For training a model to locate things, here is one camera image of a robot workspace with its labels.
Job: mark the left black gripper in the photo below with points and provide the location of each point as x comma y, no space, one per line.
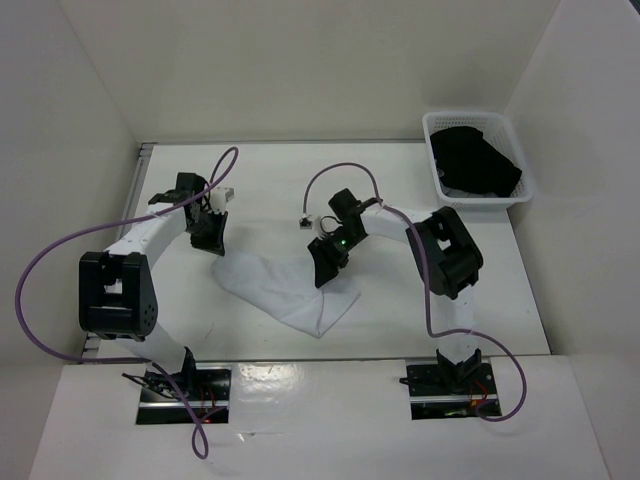
215,242

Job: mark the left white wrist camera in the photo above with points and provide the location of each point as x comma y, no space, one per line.
219,197

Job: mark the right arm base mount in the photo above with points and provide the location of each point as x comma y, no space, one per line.
438,389

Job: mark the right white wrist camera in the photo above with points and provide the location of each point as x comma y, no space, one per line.
310,222

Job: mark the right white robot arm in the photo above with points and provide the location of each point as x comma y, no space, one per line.
447,259

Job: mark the white plastic basket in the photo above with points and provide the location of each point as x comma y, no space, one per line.
499,132

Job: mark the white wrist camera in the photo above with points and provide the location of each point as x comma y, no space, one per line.
310,222
219,197

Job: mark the white skirt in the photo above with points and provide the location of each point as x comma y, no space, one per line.
284,289

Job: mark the black skirt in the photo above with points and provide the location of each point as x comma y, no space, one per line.
465,161

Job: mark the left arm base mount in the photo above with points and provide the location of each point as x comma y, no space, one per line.
207,391

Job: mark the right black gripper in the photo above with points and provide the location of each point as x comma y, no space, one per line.
326,260

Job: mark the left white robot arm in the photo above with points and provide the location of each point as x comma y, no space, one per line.
117,298

